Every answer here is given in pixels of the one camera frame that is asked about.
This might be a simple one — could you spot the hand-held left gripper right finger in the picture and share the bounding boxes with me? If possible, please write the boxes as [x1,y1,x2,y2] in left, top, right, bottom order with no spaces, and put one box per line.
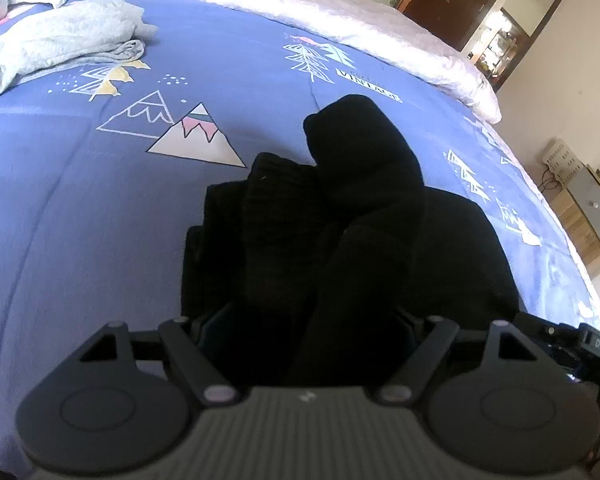
[375,307,541,407]

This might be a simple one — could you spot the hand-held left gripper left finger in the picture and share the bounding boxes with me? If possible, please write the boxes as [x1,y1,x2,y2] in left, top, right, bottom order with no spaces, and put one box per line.
[77,307,238,407]

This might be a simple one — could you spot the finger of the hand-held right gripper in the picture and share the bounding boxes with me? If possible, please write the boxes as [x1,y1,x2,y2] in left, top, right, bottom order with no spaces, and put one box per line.
[512,312,581,361]

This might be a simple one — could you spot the black pants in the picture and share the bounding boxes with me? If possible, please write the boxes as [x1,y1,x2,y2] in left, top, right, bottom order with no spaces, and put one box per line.
[180,94,522,388]

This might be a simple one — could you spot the grey cabinet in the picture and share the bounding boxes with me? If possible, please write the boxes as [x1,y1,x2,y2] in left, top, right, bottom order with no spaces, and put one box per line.
[565,166,600,252]

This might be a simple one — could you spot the white perforated box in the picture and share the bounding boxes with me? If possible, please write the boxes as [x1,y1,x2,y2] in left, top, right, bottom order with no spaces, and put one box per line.
[542,137,584,182]

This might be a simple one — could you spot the blue printed bedsheet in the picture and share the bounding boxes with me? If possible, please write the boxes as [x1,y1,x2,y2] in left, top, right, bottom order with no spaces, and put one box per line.
[0,0,600,480]

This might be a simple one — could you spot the pale pink quilt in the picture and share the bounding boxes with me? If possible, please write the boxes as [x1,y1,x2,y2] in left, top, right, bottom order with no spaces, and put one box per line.
[75,0,503,123]

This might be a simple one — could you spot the light blue crumpled cloth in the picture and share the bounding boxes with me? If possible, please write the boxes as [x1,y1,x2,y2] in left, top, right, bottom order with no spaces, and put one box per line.
[0,0,158,103]

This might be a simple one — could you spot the dark wooden door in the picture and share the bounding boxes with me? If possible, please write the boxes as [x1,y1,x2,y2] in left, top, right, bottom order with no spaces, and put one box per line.
[397,0,578,92]

